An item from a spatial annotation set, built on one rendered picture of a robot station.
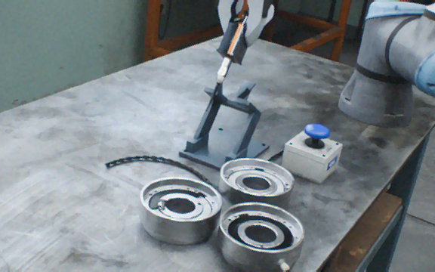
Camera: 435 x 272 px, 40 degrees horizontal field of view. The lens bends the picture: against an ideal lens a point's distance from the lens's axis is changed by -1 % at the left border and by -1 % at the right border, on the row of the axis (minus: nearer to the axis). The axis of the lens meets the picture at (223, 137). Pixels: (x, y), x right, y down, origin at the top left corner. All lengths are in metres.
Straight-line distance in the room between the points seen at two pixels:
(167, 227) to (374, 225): 0.72
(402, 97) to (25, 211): 0.74
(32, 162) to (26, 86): 1.85
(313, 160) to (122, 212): 0.31
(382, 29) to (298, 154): 0.34
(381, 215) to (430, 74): 0.46
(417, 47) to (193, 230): 0.54
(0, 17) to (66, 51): 0.44
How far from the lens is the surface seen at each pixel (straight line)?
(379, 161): 1.08
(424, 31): 1.10
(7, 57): 2.66
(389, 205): 1.48
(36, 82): 2.81
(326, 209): 0.90
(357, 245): 1.30
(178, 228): 0.75
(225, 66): 0.91
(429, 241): 2.48
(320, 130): 0.96
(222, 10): 0.92
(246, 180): 0.88
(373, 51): 1.20
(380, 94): 1.21
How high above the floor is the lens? 1.25
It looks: 25 degrees down
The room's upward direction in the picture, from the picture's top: 8 degrees clockwise
